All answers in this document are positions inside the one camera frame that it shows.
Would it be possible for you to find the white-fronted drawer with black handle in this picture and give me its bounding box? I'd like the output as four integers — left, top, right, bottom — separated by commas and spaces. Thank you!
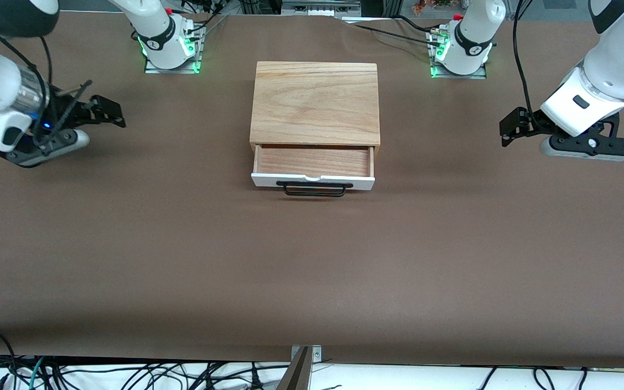
251, 144, 376, 197

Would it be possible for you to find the light wooden drawer cabinet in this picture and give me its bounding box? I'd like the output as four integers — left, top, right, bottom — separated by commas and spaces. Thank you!
249, 61, 382, 160

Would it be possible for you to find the orange flower decoration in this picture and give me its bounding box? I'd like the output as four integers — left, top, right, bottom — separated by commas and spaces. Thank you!
412, 0, 453, 14

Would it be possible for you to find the grey electronics box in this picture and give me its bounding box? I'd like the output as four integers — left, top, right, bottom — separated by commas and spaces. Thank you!
282, 0, 361, 17

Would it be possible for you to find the brown table cover sheet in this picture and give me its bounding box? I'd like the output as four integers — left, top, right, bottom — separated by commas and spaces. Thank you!
0, 14, 624, 369

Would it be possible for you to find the grey slanted metal bar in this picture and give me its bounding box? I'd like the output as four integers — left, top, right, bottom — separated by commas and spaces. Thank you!
275, 347, 313, 390

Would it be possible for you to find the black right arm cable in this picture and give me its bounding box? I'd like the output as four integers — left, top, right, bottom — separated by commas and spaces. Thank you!
0, 30, 96, 150

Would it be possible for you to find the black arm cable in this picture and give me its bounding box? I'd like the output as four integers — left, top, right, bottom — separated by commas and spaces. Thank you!
512, 0, 537, 121
0, 30, 96, 150

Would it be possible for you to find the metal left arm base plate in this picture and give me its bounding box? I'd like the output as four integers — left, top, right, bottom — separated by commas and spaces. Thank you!
428, 27, 488, 80

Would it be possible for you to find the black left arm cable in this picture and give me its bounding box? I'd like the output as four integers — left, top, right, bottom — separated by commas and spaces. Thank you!
512, 0, 537, 121

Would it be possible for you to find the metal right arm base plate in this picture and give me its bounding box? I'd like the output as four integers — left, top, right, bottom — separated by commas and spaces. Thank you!
144, 24, 203, 74

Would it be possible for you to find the teal cable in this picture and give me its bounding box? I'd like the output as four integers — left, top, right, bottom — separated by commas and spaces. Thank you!
17, 356, 46, 390

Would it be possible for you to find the metal clamp bracket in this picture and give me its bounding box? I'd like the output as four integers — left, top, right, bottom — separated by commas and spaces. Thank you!
290, 344, 323, 363

